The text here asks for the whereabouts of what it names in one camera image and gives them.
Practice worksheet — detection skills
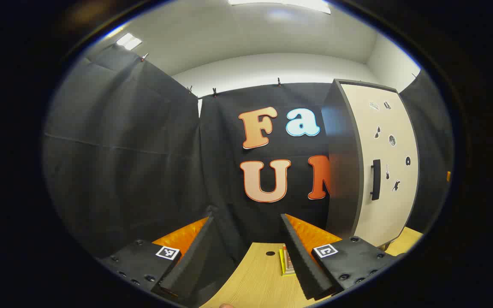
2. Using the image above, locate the beige cabinet door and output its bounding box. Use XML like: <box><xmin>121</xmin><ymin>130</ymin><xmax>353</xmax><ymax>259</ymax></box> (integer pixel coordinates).
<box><xmin>342</xmin><ymin>83</ymin><xmax>421</xmax><ymax>249</ymax></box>

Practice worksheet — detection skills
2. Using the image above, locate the black backdrop cloth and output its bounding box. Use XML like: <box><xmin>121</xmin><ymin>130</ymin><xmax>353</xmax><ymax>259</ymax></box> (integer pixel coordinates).
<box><xmin>42</xmin><ymin>43</ymin><xmax>455</xmax><ymax>308</ymax></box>

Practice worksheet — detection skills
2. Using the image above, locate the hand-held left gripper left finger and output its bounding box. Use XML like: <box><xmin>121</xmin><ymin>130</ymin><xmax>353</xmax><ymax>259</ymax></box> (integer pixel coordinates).
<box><xmin>99</xmin><ymin>216</ymin><xmax>216</xmax><ymax>300</ymax></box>

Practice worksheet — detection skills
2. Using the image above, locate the small ceiling light panel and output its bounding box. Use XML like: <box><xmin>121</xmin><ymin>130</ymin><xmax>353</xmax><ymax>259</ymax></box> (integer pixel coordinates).
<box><xmin>116</xmin><ymin>33</ymin><xmax>143</xmax><ymax>50</ymax></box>

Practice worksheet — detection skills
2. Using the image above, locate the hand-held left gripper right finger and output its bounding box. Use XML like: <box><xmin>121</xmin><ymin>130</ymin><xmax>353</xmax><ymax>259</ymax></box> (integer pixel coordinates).
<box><xmin>280</xmin><ymin>213</ymin><xmax>404</xmax><ymax>301</ymax></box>

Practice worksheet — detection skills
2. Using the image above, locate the black door handle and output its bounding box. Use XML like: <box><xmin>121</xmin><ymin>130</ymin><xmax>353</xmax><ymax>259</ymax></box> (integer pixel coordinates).
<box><xmin>371</xmin><ymin>159</ymin><xmax>382</xmax><ymax>201</ymax></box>

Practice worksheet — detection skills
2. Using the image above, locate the large ceiling light panel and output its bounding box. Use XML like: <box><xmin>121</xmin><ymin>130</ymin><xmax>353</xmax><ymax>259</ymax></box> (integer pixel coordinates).
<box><xmin>228</xmin><ymin>0</ymin><xmax>332</xmax><ymax>15</ymax></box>

